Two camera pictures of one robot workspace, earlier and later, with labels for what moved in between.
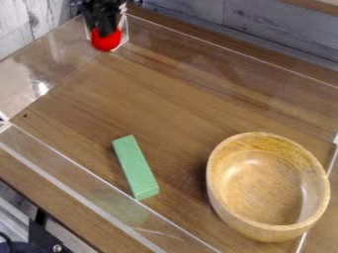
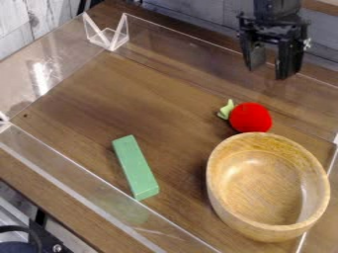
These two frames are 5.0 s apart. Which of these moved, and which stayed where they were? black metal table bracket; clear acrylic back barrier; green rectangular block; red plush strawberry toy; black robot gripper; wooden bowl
Moved: red plush strawberry toy; black robot gripper
Stayed: green rectangular block; black metal table bracket; clear acrylic back barrier; wooden bowl
